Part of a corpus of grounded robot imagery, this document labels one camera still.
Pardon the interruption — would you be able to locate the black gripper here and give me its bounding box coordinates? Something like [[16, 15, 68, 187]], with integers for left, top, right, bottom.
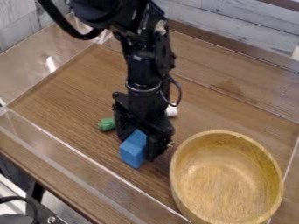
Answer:
[[112, 82, 173, 162]]

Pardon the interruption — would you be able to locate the blue rectangular block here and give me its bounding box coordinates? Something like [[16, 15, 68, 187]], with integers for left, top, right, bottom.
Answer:
[[119, 129, 147, 169]]

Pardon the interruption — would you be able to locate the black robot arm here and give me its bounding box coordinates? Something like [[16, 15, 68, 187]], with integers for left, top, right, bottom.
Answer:
[[37, 0, 177, 161]]

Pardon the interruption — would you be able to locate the brown wooden bowl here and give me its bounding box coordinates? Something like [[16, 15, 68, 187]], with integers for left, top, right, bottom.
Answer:
[[169, 130, 284, 224]]

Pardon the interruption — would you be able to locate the green Expo marker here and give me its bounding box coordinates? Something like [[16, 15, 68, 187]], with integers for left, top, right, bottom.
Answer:
[[97, 106, 179, 131]]

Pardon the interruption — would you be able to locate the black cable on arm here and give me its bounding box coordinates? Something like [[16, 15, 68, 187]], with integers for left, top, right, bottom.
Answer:
[[156, 74, 183, 108]]

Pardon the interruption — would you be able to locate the clear acrylic enclosure wall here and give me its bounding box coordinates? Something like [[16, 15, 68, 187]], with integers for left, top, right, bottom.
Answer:
[[0, 26, 299, 224]]

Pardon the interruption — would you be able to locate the black metal table frame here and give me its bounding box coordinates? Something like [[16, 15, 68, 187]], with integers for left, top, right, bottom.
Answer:
[[25, 182, 68, 224]]

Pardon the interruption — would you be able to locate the black cable lower left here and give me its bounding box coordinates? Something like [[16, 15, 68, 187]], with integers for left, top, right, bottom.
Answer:
[[0, 196, 41, 224]]

